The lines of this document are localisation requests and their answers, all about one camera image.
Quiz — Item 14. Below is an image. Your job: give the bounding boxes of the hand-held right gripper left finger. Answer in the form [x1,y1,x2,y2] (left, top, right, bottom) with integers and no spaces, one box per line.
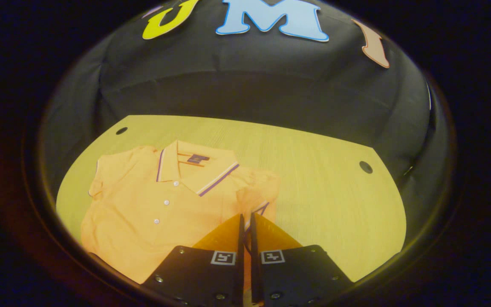
[142,214,245,307]

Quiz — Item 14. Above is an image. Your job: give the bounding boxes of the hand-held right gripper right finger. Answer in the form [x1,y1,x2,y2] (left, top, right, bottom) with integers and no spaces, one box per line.
[250,213,355,307]

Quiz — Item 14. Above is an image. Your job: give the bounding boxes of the orange collared T-shirt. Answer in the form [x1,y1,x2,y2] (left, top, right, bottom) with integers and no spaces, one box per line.
[80,140,281,299]

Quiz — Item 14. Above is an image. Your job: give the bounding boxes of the black backdrop cloth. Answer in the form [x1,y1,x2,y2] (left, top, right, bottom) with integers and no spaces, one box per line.
[40,0,454,256]

